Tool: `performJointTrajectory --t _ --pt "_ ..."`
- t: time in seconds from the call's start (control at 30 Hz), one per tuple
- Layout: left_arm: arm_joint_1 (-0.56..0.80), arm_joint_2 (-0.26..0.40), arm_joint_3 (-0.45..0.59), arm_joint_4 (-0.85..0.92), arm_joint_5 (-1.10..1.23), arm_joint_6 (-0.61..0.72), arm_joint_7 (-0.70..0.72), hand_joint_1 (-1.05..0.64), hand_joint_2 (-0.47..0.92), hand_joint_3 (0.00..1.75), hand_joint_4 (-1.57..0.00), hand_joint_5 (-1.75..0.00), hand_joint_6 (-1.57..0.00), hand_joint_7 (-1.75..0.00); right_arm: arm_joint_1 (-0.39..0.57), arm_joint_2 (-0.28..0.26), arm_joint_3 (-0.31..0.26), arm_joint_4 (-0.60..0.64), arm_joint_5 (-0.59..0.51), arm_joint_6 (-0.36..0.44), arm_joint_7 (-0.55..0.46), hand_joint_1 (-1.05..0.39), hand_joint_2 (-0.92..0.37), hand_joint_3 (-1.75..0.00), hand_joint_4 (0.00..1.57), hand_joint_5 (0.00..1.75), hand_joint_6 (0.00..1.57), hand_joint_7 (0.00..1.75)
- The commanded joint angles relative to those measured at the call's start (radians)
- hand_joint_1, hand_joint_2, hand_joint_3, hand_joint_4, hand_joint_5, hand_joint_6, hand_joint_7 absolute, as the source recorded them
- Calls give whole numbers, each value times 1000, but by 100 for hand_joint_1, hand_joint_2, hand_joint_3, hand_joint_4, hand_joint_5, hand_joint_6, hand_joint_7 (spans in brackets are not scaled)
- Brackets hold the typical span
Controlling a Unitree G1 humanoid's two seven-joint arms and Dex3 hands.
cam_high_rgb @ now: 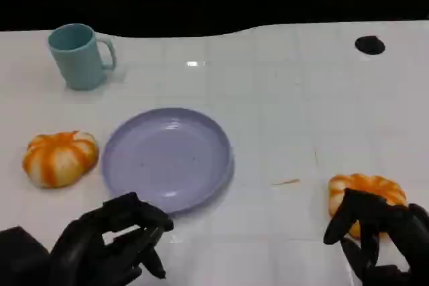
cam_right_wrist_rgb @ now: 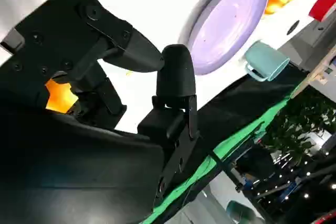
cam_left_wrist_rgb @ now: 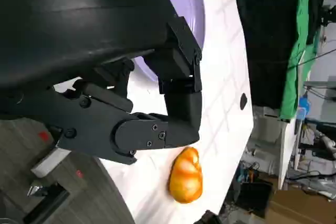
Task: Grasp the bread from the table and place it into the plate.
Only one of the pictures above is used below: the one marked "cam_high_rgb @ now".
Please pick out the black round table grommet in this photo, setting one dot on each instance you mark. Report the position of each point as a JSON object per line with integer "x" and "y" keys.
{"x": 369, "y": 45}

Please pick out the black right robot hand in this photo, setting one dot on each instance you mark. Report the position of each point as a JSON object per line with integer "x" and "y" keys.
{"x": 399, "y": 232}

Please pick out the lilac plate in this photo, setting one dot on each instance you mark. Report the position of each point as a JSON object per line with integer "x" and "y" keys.
{"x": 167, "y": 158}

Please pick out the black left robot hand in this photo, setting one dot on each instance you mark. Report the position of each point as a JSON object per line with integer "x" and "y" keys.
{"x": 83, "y": 246}

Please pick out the pale green mug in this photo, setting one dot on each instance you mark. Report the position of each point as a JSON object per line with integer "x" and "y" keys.
{"x": 80, "y": 61}

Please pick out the orange white toy bread roll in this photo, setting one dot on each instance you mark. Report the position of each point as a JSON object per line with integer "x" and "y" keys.
{"x": 58, "y": 160}
{"x": 365, "y": 183}

